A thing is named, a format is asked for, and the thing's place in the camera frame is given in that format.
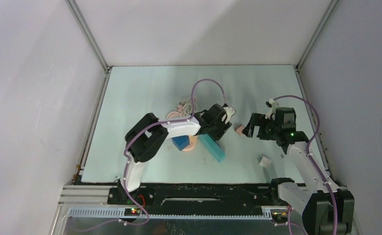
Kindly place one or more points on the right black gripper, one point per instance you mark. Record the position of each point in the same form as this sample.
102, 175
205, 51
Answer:
259, 120

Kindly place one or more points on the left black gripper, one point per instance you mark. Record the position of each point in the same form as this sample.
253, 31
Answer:
224, 127

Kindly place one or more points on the teal power strip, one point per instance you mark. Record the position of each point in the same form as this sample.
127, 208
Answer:
213, 148

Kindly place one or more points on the pink round power socket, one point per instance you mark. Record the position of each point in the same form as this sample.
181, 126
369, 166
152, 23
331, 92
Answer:
193, 140

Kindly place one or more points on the blue cube plug adapter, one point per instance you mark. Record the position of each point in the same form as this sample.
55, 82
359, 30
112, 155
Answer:
181, 142

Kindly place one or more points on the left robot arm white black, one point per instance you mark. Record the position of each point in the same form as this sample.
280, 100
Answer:
145, 139

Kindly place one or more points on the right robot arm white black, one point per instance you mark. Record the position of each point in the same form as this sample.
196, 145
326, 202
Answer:
325, 208

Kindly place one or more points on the small pink plug adapter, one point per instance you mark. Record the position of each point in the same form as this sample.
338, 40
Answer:
239, 129

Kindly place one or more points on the small white plug adapter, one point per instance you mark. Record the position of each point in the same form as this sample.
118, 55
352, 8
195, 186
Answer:
264, 161

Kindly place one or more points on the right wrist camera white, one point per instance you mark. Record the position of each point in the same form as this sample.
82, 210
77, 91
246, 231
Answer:
272, 105

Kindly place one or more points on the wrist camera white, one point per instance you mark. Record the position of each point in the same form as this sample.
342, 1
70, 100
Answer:
272, 105
230, 111

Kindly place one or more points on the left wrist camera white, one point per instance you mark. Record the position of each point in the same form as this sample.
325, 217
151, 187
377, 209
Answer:
230, 111

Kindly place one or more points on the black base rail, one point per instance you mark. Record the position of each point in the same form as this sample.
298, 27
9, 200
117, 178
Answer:
202, 199

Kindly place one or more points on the grey slotted cable duct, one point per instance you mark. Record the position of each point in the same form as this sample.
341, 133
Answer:
97, 212

